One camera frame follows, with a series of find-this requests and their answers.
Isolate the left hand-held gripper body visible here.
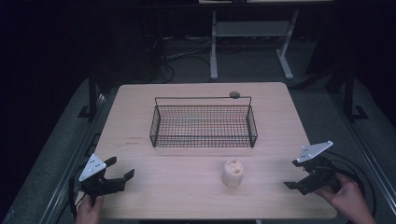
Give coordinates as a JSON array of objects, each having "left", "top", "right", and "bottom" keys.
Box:
[{"left": 78, "top": 153, "right": 127, "bottom": 198}]

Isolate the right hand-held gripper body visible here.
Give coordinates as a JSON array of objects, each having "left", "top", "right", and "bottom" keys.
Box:
[{"left": 294, "top": 140, "right": 342, "bottom": 196}]

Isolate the pale lotus root piece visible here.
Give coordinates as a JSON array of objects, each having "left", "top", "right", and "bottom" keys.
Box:
[{"left": 221, "top": 158, "right": 245, "bottom": 188}]

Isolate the black wire basket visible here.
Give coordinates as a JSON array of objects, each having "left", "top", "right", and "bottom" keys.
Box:
[{"left": 148, "top": 95, "right": 259, "bottom": 148}]

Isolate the person's right hand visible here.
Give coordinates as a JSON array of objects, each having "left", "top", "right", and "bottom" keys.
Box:
[{"left": 314, "top": 172, "right": 369, "bottom": 219}]

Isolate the person's left hand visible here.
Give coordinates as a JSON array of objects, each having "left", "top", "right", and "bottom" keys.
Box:
[{"left": 75, "top": 195, "right": 106, "bottom": 224}]

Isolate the black metal stand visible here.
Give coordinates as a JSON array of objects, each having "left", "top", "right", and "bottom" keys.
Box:
[
  {"left": 77, "top": 60, "right": 101, "bottom": 121},
  {"left": 341, "top": 60, "right": 370, "bottom": 123}
]

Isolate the aluminium frame rail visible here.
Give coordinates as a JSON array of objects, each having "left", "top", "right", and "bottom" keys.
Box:
[
  {"left": 38, "top": 92, "right": 108, "bottom": 224},
  {"left": 329, "top": 91, "right": 396, "bottom": 217}
]

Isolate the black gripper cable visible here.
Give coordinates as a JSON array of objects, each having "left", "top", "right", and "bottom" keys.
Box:
[
  {"left": 67, "top": 163, "right": 88, "bottom": 220},
  {"left": 322, "top": 150, "right": 378, "bottom": 218}
]

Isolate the bundle of floor cables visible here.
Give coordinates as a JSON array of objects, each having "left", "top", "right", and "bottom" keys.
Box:
[{"left": 143, "top": 33, "right": 217, "bottom": 84}]

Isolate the white metal desk frame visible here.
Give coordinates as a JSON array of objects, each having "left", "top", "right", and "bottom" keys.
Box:
[{"left": 199, "top": 0, "right": 334, "bottom": 81}]

